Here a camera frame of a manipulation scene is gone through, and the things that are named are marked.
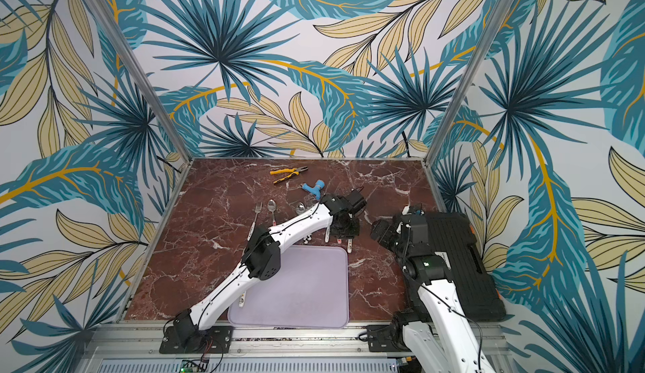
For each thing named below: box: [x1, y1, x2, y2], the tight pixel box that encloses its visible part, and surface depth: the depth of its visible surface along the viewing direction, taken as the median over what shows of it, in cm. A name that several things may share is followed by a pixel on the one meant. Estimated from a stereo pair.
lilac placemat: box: [227, 245, 350, 329], surface depth 81 cm
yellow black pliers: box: [269, 165, 309, 184], surface depth 116 cm
